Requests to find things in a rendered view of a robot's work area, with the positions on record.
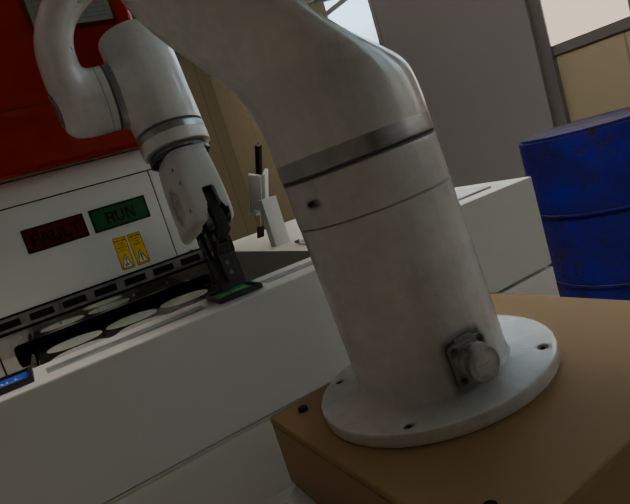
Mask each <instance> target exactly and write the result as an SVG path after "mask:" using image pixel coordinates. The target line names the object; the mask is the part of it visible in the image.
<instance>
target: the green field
mask: <svg viewBox="0 0 630 504"><path fill-rule="evenodd" d="M147 215H148V212H147V209H146V206H145V203H144V200H143V198H142V197H141V198H138V199H135V200H131V201H128V202H124V203H121V204H118V205H114V206H111V207H107V208H104V209H101V210H97V211H94V212H91V216H92V218H93V221H94V224H95V226H96V229H97V231H99V230H102V229H105V228H109V227H112V226H115V225H118V224H121V223H125V222H128V221H131V220H134V219H138V218H141V217H144V216H147Z"/></svg>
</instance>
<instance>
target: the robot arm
mask: <svg viewBox="0 0 630 504"><path fill-rule="evenodd" d="M93 1H95V0H42V1H41V3H40V6H39V9H38V12H37V16H36V21H35V25H34V35H33V43H34V52H35V57H36V61H37V65H38V68H39V71H40V74H41V77H42V80H43V83H44V85H45V88H46V91H47V93H48V97H49V100H50V101H51V103H52V106H53V108H54V111H55V113H56V115H57V118H58V120H59V122H60V123H61V126H62V128H64V130H65V131H66V132H67V133H68V134H69V135H71V136H72V137H75V138H81V139H85V138H92V137H96V136H100V135H104V134H108V133H112V132H115V131H119V130H122V129H129V130H131V131H132V133H133V135H134V137H135V140H136V142H137V145H138V147H139V150H140V152H141V155H142V157H143V160H144V162H145V163H146V164H149V165H150V166H151V169H152V170H153V171H156V172H159V177H160V181H161V184H162V188H163V191H164V194H165V197H166V200H167V203H168V206H169V209H170V212H171V215H172V217H173V220H174V223H175V226H176V228H177V231H178V234H179V237H180V239H181V242H182V243H183V244H185V245H189V244H190V243H192V242H193V240H194V239H195V238H196V239H197V242H198V245H199V248H200V250H201V251H203V253H204V255H205V257H206V259H207V261H208V263H209V266H210V268H211V271H212V273H213V276H214V278H215V280H216V283H217V285H218V288H219V290H220V291H221V292H224V291H226V290H229V289H231V288H234V287H236V286H239V285H241V284H243V283H245V282H246V281H247V278H246V276H245V273H244V271H243V269H242V266H241V264H240V261H239V259H238V257H237V254H236V252H235V248H234V245H233V242H232V239H231V236H230V230H231V227H230V224H229V223H230V222H231V220H232V218H233V216H234V211H233V208H232V205H231V202H230V199H229V197H228V194H227V192H226V189H225V187H224V185H223V183H222V180H221V178H220V176H219V174H218V172H217V170H216V168H215V166H214V164H213V162H212V160H211V158H210V156H209V154H208V152H209V151H210V146H209V144H208V143H209V141H210V137H209V134H208V132H207V129H206V127H205V125H204V122H203V120H202V117H201V115H200V112H199V110H198V108H197V105H196V103H195V100H194V98H193V96H192V93H191V91H190V88H189V86H188V83H187V81H186V79H185V76H184V74H183V71H182V69H181V67H180V64H179V62H178V59H177V57H176V54H175V52H174V50H175V51H176V52H177V53H179V54H180V55H182V56H183V57H184V58H186V59H187V60H189V61H190V62H192V63H193V64H194V65H196V66H197V67H199V68H200V69H202V70H203V71H204V72H206V73H207V74H209V75H210V76H211V77H213V78H214V79H215V80H217V81H218V82H219V83H221V84H222V85H223V86H225V87H226V88H227V89H228V90H229V91H230V92H232V93H233V94H234V95H235V96H236V97H237V98H238V99H239V100H240V101H241V102H242V103H243V104H244V106H245V107H246V108H247V110H248V111H249V112H250V114H251V115H252V117H253V119H254V120H255V122H256V124H257V125H258V127H259V129H260V131H261V133H262V135H263V137H264V140H265V142H266V144H267V147H268V149H269V151H270V154H271V156H272V159H273V162H274V164H275V167H276V169H277V172H278V174H279V177H280V180H281V182H282V185H283V186H284V190H285V193H286V195H287V198H288V201H289V203H290V206H291V208H292V211H293V214H294V216H295V219H296V221H297V224H298V227H299V229H300V231H301V234H302V236H303V239H304V241H305V244H306V247H307V249H308V252H309V255H310V257H311V260H312V262H313V265H314V268H315V270H316V273H317V276H318V278H319V281H320V283H321V286H322V289H323V291H324V294H325V297H326V299H327V302H328V304H329V307H330V310H331V312H332V315H333V318H334V320H335V323H336V325H337V328H338V331H339V333H340V336H341V339H342V341H343V344H344V346H345V349H346V352H347V354H348V357H349V360H350V362H351V363H350V364H348V365H347V366H346V367H345V368H344V369H342V370H341V371H340V372H339V373H338V374H337V375H336V376H335V377H334V379H333V380H332V381H331V383H330V384H329V385H328V387H327V388H326V391H325V393H324V395H323V398H322V406H321V408H322V411H323V415H324V417H325V420H326V422H327V425H328V427H329V428H330V429H331V430H332V432H333V433H334V434H335V435H337V436H339V437H340V438H342V439H343V440H345V441H348V442H351V443H354V444H357V445H361V446H367V447H374V448H405V447H415V446H423V445H428V444H433V443H438V442H443V441H447V440H450V439H454V438H457V437H460V436H463V435H467V434H470V433H473V432H475V431H478V430H480V429H482V428H485V427H487V426H490V425H492V424H494V423H496V422H498V421H500V420H502V419H504V418H506V417H507V416H509V415H511V414H513V413H515V412H517V411H518V410H519V409H521V408H522V407H524V406H525V405H527V404H528V403H529V402H531V401H532V400H534V399H535V398H536V397H537V396H538V395H539V394H540V393H541V392H542V391H543V390H544V389H545V388H546V387H547V386H548V385H549V383H550V382H551V380H552V379H553V378H554V376H555V375H556V373H557V370H558V367H559V365H560V350H559V346H558V343H557V340H556V338H555V336H554V334H553V332H552V331H551V330H550V329H548V328H547V327H546V326H545V325H543V324H541V323H539V322H537V321H535V320H532V319H528V318H525V317H520V316H512V315H497V313H496V310H495V307H494V304H493V301H492V298H491V295H490V293H489V290H488V287H487V284H486V281H485V278H484V275H483V272H482V269H481V266H480V263H479V260H478V257H477V254H476V251H475V248H474V245H473V242H472V239H471V236H470V233H469V230H468V227H467V224H466V221H465V218H464V215H463V212H462V209H461V206H460V203H459V200H458V197H457V194H456V191H455V188H454V185H453V182H452V179H451V176H450V173H449V170H448V167H447V164H446V161H445V158H444V156H443V153H442V150H441V147H440V144H439V141H438V138H437V135H436V132H435V130H434V126H433V123H432V120H431V116H430V113H429V110H428V107H427V105H426V102H425V99H424V96H423V93H422V91H421V88H420V86H419V83H418V81H417V79H416V77H415V75H414V73H413V71H412V69H411V67H410V66H409V64H408V63H407V62H406V60H404V59H403V58H402V57H401V56H400V55H398V54H397V53H395V52H393V51H392V50H390V49H388V48H386V47H384V46H382V45H380V44H378V43H375V42H373V41H371V40H368V39H366V38H364V37H362V36H360V35H358V34H356V33H354V32H352V31H350V30H348V29H346V28H344V27H342V26H340V25H339V24H337V23H335V22H334V21H332V20H330V19H329V18H327V17H325V16H324V15H322V14H321V13H319V12H318V11H316V10H315V9H314V8H312V7H311V6H310V5H311V4H317V3H322V2H327V1H331V0H121V1H122V3H123V4H124V5H125V6H126V8H127V9H128V10H129V11H130V12H131V14H132V15H133V16H134V17H135V18H136V19H132V20H128V21H124V22H121V23H119V24H117V25H115V26H113V27H111V28H110V29H108V30H107V31H106V32H105V33H104V34H103V35H102V37H101V38H100V40H99V43H98V49H99V52H100V55H101V57H102V59H103V62H104V64H102V65H99V66H95V67H90V68H84V67H82V66H81V65H80V63H79V61H78V58H77V55H76V52H75V48H74V32H75V27H76V24H77V22H78V19H79V17H80V16H81V14H82V13H83V11H84V10H85V9H86V8H87V7H88V6H89V5H90V4H91V3H92V2H93ZM233 251H234V252H233Z"/></svg>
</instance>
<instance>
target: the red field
mask: <svg viewBox="0 0 630 504"><path fill-rule="evenodd" d="M23 234H24V237H25V239H26V242H27V244H28V247H29V249H30V252H32V251H35V250H38V249H41V248H45V247H48V246H51V245H54V244H57V243H61V242H64V241H67V240H70V239H73V238H77V237H80V236H83V235H86V234H87V232H86V229H85V226H84V224H83V221H82V218H81V216H77V217H74V218H70V219H67V220H63V221H60V222H57V223H53V224H50V225H47V226H43V227H40V228H36V229H33V230H30V231H26V232H23Z"/></svg>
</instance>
